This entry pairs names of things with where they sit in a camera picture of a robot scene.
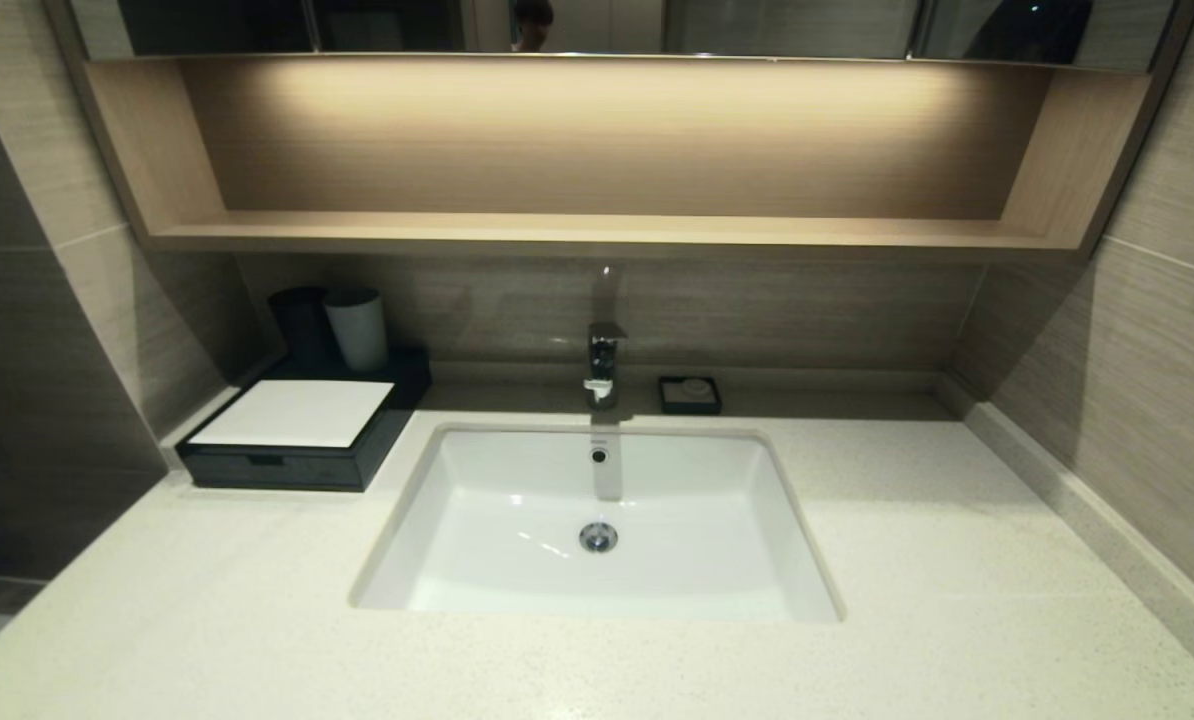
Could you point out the small round soap bar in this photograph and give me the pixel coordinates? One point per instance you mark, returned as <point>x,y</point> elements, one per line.
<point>696,387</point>

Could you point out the mirror cabinet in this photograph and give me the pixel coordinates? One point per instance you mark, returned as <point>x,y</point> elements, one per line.
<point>757,25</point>

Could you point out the black box with white top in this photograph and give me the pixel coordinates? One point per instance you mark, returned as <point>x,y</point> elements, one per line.
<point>292,412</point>

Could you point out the white sink basin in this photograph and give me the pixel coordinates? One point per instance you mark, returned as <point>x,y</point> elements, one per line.
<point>517,540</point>

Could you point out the chrome faucet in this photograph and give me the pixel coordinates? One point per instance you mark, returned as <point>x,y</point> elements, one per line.
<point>604,360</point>

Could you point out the black cup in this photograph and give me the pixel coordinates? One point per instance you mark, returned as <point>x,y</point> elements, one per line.
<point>302,325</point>

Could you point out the wooden wall shelf niche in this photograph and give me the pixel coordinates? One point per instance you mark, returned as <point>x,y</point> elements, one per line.
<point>597,232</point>

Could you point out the grey plastic cup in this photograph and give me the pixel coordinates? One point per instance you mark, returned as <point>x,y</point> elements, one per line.
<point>359,332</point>

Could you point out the black soap dish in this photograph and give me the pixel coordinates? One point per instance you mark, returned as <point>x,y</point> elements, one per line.
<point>669,405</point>

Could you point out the black box drawer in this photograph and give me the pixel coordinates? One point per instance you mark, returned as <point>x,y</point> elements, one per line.
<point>287,470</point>

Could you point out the chrome sink drain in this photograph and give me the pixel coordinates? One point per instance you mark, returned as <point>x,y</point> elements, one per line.
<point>598,537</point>

